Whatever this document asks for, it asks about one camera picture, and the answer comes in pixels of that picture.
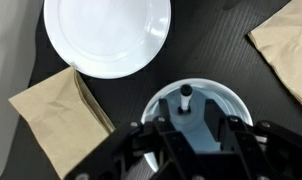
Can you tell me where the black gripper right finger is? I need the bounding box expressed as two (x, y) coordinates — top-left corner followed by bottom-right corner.
(204, 99), (302, 180)

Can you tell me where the white plate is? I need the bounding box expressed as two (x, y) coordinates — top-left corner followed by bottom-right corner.
(43, 0), (172, 80)

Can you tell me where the black and white pen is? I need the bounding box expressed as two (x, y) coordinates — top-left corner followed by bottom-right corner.
(177, 84), (194, 116)

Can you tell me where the blue plastic cup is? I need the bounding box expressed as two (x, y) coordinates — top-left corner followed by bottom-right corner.
(140, 77), (254, 174)

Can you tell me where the brown paper napkin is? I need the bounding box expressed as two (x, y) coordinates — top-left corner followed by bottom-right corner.
(246, 0), (302, 114)
(8, 65), (116, 180)

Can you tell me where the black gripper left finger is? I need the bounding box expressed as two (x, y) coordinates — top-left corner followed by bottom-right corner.
(65, 98), (205, 180)

